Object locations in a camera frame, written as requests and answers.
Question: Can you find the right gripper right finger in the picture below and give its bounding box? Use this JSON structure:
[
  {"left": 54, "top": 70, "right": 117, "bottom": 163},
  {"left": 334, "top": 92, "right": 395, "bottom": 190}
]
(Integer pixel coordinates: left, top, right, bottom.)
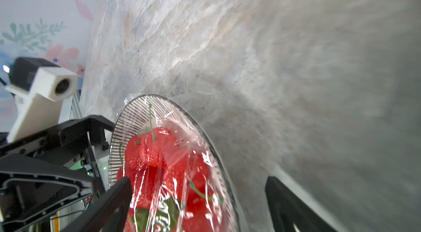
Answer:
[{"left": 265, "top": 176, "right": 335, "bottom": 232}]

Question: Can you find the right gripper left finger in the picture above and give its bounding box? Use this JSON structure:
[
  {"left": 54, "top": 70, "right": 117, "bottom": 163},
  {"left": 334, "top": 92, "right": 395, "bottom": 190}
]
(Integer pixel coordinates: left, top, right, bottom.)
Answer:
[{"left": 64, "top": 177, "right": 132, "bottom": 232}]

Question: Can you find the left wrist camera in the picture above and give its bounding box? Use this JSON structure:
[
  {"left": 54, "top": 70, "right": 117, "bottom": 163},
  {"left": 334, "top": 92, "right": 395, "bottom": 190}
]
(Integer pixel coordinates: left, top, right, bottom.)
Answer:
[{"left": 5, "top": 57, "right": 78, "bottom": 143}]

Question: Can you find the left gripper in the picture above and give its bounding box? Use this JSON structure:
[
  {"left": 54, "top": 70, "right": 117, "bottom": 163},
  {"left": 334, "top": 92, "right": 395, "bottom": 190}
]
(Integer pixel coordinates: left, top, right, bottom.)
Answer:
[{"left": 1, "top": 115, "right": 115, "bottom": 232}]

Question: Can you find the glass bowl of strawberries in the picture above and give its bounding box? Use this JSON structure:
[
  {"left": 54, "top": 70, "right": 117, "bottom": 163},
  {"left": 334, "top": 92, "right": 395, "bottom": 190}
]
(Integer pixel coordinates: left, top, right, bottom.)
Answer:
[{"left": 107, "top": 93, "right": 240, "bottom": 232}]

